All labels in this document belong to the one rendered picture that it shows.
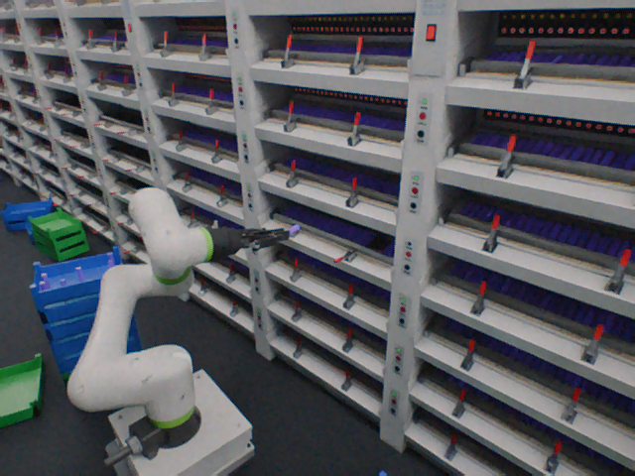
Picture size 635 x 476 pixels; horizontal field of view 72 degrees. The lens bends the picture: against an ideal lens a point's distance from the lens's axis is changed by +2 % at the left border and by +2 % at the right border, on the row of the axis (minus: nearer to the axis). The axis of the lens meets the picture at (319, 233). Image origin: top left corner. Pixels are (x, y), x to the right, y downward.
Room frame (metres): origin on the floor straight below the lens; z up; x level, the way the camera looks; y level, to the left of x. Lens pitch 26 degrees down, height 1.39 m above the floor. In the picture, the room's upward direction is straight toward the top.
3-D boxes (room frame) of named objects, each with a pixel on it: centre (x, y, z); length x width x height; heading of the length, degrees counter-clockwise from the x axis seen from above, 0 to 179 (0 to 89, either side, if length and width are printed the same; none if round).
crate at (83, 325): (1.43, 0.92, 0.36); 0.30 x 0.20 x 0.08; 117
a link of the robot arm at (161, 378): (0.84, 0.42, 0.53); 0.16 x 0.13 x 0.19; 103
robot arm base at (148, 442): (0.81, 0.45, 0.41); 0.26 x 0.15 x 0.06; 136
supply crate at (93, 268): (1.43, 0.92, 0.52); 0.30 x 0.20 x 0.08; 117
